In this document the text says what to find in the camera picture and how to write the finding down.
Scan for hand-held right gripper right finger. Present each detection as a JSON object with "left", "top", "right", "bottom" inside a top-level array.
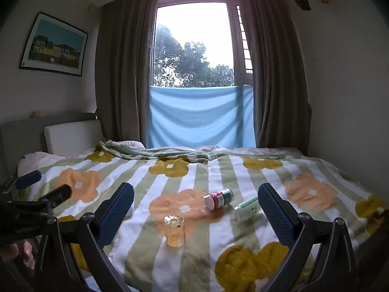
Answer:
[{"left": 257, "top": 183, "right": 357, "bottom": 292}]

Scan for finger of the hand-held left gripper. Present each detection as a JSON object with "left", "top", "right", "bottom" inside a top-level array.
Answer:
[
  {"left": 38, "top": 184, "right": 72, "bottom": 212},
  {"left": 0, "top": 170, "right": 42, "bottom": 193}
]

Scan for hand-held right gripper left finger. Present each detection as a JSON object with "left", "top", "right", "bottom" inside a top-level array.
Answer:
[{"left": 33, "top": 182, "right": 134, "bottom": 292}]

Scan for clear green-capped tube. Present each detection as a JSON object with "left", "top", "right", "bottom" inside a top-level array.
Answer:
[{"left": 231, "top": 197, "right": 261, "bottom": 223}]

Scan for amber perfume bottle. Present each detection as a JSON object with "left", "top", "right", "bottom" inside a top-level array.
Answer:
[{"left": 163, "top": 215, "right": 186, "bottom": 247}]

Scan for person's left hand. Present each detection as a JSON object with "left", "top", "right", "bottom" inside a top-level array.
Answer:
[{"left": 0, "top": 240, "right": 37, "bottom": 270}]

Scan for pale pink pillow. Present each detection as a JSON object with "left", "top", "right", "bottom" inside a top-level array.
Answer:
[{"left": 17, "top": 151, "right": 66, "bottom": 177}]

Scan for grey bed headboard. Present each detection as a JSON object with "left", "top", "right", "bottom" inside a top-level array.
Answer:
[{"left": 0, "top": 112, "right": 102, "bottom": 184}]

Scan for white cushion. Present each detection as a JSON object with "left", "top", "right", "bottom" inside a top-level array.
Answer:
[{"left": 44, "top": 119, "right": 106, "bottom": 156}]

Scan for floral striped blanket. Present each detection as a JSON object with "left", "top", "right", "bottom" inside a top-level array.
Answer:
[{"left": 18, "top": 140, "right": 389, "bottom": 292}]

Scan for light blue cloth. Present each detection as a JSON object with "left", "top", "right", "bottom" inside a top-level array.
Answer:
[{"left": 146, "top": 85, "right": 256, "bottom": 149}]

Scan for grey-brown curtain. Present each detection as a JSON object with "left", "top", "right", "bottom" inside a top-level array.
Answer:
[
  {"left": 95, "top": 0, "right": 159, "bottom": 149},
  {"left": 239, "top": 0, "right": 313, "bottom": 156}
]

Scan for white framed window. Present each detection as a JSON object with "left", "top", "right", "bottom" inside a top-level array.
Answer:
[{"left": 150, "top": 0, "right": 255, "bottom": 87}]

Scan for framed wall picture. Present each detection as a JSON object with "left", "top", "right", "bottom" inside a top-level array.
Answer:
[{"left": 20, "top": 11, "right": 89, "bottom": 77}]

